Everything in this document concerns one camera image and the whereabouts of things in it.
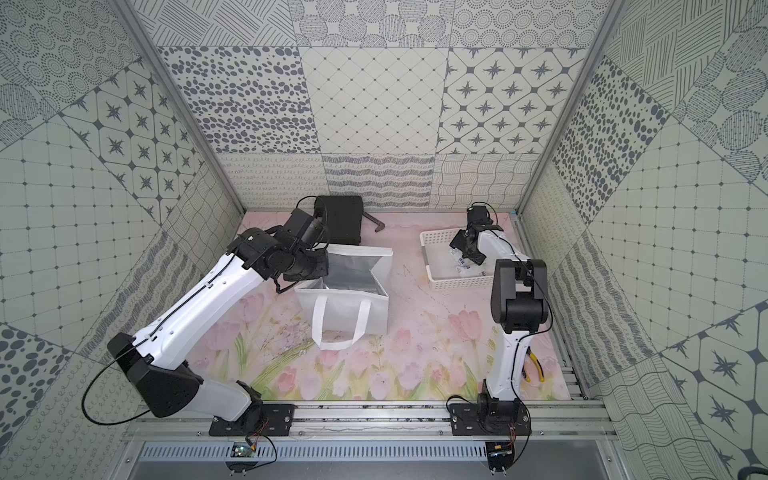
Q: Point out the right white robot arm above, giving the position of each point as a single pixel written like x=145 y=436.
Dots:
x=518 y=304

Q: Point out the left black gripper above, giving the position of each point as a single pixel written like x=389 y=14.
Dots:
x=313 y=264

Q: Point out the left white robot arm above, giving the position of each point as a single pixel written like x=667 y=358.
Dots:
x=154 y=359

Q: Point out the yellow handled pliers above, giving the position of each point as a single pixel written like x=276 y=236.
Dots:
x=532 y=368

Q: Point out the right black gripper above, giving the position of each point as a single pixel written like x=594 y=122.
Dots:
x=459 y=242

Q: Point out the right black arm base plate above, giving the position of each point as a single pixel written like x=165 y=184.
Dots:
x=465 y=420

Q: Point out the black plastic case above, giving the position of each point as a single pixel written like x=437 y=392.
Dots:
x=341 y=217

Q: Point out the white insulated delivery bag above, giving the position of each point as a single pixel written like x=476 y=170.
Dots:
x=352 y=300

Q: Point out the green circuit board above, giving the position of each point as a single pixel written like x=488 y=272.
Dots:
x=242 y=450

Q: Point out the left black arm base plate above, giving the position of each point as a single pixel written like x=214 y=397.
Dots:
x=272 y=419

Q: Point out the aluminium rail frame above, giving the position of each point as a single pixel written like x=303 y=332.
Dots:
x=374 y=431

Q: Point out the black controller box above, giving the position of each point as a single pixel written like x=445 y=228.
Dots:
x=500 y=456

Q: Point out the white perforated plastic basket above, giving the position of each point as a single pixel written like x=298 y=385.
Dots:
x=446 y=267

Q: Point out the clear ice pack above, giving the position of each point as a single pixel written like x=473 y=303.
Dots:
x=467 y=268

